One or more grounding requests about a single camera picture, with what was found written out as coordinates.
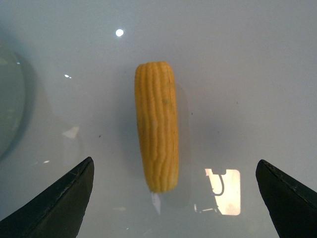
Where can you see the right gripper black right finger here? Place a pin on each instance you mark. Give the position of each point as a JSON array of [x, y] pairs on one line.
[[292, 206]]

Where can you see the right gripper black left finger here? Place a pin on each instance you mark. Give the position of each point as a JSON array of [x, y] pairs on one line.
[[58, 211]]

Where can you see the yellow corn cob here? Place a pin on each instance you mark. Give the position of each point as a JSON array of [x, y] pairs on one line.
[[157, 124]]

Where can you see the white electric cooking pot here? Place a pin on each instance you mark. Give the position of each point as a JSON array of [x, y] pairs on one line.
[[12, 96]]

